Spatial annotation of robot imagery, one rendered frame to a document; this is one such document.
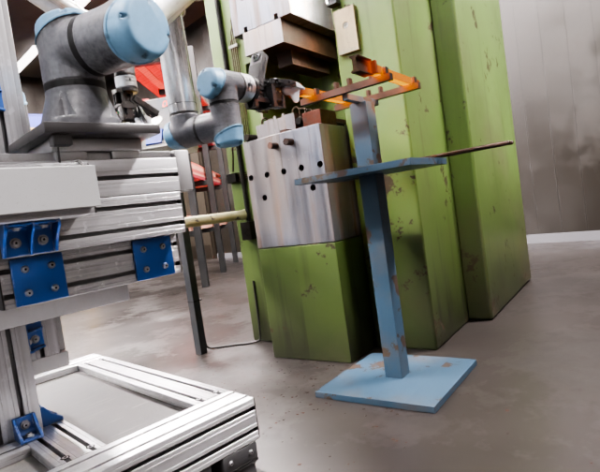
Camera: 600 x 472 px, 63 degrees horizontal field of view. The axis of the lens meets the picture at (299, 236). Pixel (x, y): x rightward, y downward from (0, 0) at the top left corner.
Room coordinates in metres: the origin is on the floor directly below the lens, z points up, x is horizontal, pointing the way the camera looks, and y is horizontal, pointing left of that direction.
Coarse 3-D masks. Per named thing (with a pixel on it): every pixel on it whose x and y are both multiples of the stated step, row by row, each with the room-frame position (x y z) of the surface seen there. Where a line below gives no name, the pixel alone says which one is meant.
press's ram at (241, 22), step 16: (240, 0) 2.07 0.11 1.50; (256, 0) 2.02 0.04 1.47; (272, 0) 1.98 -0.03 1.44; (288, 0) 1.94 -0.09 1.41; (304, 0) 2.03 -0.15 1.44; (320, 0) 2.14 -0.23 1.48; (240, 16) 2.08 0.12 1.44; (256, 16) 2.03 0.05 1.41; (272, 16) 1.99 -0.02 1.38; (288, 16) 1.97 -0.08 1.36; (304, 16) 2.02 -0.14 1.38; (320, 16) 2.12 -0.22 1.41; (240, 32) 2.09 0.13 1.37; (320, 32) 2.19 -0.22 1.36
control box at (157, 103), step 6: (150, 102) 2.27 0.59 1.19; (156, 102) 2.26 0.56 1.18; (162, 102) 2.24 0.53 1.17; (198, 102) 2.27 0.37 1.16; (156, 108) 2.24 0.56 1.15; (162, 108) 2.23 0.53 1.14; (198, 108) 2.26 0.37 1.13; (162, 114) 2.21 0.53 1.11; (168, 114) 2.20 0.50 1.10; (198, 114) 2.25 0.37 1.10; (150, 120) 2.21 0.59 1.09; (162, 120) 2.19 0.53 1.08; (168, 120) 2.18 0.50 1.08; (162, 126) 2.18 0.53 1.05; (144, 144) 2.15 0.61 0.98; (156, 144) 2.13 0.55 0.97; (162, 144) 2.13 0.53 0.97; (144, 150) 2.14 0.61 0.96; (150, 150) 2.14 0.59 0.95; (156, 150) 2.15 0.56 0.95; (162, 150) 2.15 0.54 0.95; (168, 150) 2.15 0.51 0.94; (192, 150) 2.15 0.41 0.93
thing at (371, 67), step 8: (352, 56) 1.31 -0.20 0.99; (360, 56) 1.32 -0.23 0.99; (352, 64) 1.32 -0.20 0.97; (360, 64) 1.33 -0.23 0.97; (368, 64) 1.37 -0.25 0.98; (376, 64) 1.37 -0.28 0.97; (352, 72) 1.32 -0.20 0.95; (360, 72) 1.33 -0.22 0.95; (368, 72) 1.35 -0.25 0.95; (376, 72) 1.37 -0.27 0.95; (392, 72) 1.48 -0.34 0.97; (400, 80) 1.52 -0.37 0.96; (408, 80) 1.58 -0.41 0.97
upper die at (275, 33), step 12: (264, 24) 2.01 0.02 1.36; (276, 24) 1.98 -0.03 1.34; (288, 24) 2.01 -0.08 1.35; (252, 36) 2.05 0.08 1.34; (264, 36) 2.02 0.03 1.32; (276, 36) 1.98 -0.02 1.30; (288, 36) 2.00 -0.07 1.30; (300, 36) 2.07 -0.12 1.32; (312, 36) 2.15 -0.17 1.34; (324, 36) 2.23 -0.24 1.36; (252, 48) 2.06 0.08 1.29; (264, 48) 2.02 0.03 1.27; (276, 48) 2.03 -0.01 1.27; (288, 48) 2.05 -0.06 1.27; (300, 48) 2.07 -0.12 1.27; (312, 48) 2.14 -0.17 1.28; (324, 48) 2.22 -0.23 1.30; (276, 60) 2.19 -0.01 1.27
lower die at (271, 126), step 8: (272, 120) 2.03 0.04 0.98; (280, 120) 2.01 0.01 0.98; (288, 120) 1.98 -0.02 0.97; (336, 120) 2.24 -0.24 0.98; (344, 120) 2.30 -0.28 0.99; (256, 128) 2.08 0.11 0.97; (264, 128) 2.06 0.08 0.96; (272, 128) 2.03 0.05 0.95; (280, 128) 2.01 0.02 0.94; (288, 128) 1.99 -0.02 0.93; (296, 128) 1.97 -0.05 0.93; (264, 136) 2.06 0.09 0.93
